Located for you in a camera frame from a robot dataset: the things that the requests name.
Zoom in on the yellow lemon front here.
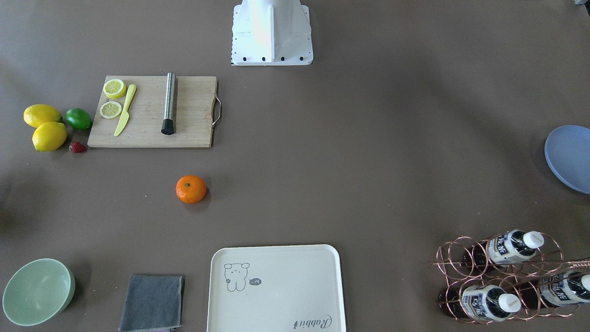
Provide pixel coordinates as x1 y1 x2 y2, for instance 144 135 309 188
32 122 67 152

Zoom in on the cream serving tray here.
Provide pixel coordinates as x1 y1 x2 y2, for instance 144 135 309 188
207 244 347 332

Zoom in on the lemon slice two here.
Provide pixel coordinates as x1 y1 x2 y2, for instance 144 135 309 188
99 101 123 119

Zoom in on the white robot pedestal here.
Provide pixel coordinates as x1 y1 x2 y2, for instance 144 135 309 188
230 0 314 66

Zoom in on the steel muddler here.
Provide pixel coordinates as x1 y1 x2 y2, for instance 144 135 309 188
161 72 176 135

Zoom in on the yellow lemon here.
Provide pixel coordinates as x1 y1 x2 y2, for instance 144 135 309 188
32 122 67 152
23 104 62 128

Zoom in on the grey folded cloth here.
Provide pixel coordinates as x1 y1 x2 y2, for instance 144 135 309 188
118 274 185 332

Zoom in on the wooden cutting board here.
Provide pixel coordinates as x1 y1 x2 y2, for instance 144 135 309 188
87 75 219 148

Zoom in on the tea bottle one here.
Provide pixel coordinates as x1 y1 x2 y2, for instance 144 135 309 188
460 229 544 273

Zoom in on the lemon slice one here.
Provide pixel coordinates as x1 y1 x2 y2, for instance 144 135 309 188
102 78 127 99

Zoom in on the red strawberry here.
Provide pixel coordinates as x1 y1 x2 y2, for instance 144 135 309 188
68 141 87 154

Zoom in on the tea bottle three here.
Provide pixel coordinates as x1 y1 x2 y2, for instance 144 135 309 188
515 271 590 309

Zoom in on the orange fruit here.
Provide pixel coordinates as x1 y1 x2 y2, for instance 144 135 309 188
175 175 208 204

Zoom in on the copper wire bottle rack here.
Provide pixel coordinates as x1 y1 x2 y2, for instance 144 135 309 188
435 234 589 324

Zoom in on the green bowl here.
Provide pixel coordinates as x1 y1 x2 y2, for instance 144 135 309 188
2 258 76 326

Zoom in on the tea bottle two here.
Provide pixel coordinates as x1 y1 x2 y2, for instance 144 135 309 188
438 285 522 323

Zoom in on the blue plate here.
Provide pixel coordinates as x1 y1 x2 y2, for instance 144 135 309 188
544 125 590 194

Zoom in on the green lime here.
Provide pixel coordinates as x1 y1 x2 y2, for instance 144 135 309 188
65 108 93 130

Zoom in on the yellow plastic knife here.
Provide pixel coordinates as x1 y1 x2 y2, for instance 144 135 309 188
113 84 137 137

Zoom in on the yellow lemon back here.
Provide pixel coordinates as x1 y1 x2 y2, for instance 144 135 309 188
23 104 62 128

